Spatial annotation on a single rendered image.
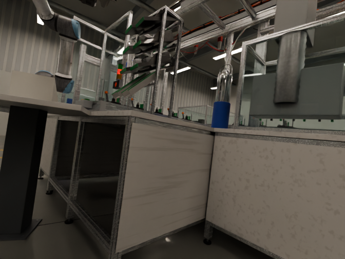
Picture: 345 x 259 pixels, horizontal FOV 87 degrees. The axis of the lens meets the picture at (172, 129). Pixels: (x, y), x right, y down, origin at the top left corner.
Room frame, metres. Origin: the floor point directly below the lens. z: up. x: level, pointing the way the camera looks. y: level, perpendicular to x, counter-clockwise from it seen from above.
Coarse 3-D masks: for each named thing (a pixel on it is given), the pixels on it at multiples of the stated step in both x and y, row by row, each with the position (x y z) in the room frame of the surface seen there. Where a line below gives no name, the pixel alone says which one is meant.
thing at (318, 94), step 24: (336, 24) 1.00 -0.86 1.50; (264, 48) 1.28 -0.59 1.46; (312, 48) 1.08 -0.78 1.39; (336, 48) 1.00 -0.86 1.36; (264, 72) 1.26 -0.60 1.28; (312, 72) 1.07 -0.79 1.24; (336, 72) 0.99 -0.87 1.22; (264, 96) 1.25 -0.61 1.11; (312, 96) 1.06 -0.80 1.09; (336, 96) 0.99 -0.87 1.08; (240, 120) 1.36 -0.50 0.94; (264, 120) 1.24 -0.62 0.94; (288, 120) 1.14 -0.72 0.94; (312, 120) 1.05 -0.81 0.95; (336, 120) 0.98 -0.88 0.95
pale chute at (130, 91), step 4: (148, 76) 1.23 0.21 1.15; (152, 76) 1.25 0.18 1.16; (140, 80) 1.34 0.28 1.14; (144, 80) 1.22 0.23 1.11; (148, 80) 1.24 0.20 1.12; (152, 80) 1.25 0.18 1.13; (136, 84) 1.19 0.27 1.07; (140, 84) 1.20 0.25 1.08; (144, 84) 1.22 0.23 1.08; (128, 88) 1.29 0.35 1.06; (132, 88) 1.18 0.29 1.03; (136, 88) 1.19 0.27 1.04; (140, 88) 1.21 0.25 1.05; (124, 92) 1.27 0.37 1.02; (128, 92) 1.29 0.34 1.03; (132, 92) 1.18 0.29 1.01; (124, 96) 1.28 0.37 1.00; (128, 96) 1.22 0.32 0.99
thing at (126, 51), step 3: (144, 39) 1.36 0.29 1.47; (147, 39) 1.37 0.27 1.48; (126, 48) 1.32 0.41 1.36; (129, 48) 1.30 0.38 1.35; (132, 48) 1.31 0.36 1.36; (156, 48) 1.46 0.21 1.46; (123, 51) 1.38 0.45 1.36; (126, 51) 1.34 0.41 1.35; (129, 51) 1.36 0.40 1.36; (132, 51) 1.38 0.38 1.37; (135, 51) 1.40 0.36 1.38; (138, 51) 1.42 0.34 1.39; (150, 51) 1.52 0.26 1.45; (153, 51) 1.54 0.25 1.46
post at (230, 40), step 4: (232, 12) 2.03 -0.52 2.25; (232, 32) 2.02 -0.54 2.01; (228, 36) 2.04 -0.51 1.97; (232, 36) 2.03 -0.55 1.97; (228, 40) 2.03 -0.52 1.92; (232, 40) 2.03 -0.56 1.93; (228, 44) 2.03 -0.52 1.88; (228, 48) 2.02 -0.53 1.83; (228, 52) 2.02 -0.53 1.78; (228, 56) 2.02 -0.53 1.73; (224, 68) 2.04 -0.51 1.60; (228, 68) 2.02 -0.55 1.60
